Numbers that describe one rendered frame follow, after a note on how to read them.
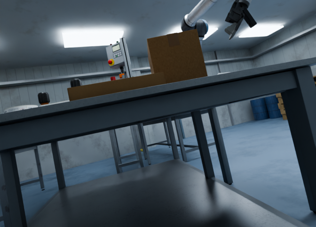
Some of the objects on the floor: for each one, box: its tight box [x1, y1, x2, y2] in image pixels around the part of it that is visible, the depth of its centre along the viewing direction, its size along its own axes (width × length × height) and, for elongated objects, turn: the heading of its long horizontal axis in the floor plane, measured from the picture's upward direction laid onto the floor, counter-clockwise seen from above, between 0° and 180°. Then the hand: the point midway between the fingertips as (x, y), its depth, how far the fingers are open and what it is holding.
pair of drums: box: [250, 95, 283, 121], centre depth 717 cm, size 64×106×76 cm, turn 127°
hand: (231, 37), depth 120 cm, fingers closed
